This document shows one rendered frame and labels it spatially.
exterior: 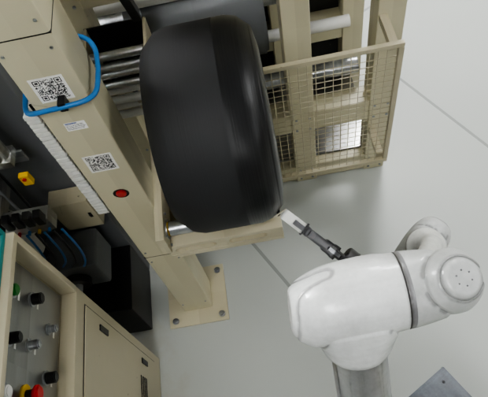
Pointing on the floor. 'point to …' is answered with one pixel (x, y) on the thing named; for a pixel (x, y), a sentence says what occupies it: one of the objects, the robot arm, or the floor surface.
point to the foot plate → (185, 318)
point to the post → (20, 75)
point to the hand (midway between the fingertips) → (293, 220)
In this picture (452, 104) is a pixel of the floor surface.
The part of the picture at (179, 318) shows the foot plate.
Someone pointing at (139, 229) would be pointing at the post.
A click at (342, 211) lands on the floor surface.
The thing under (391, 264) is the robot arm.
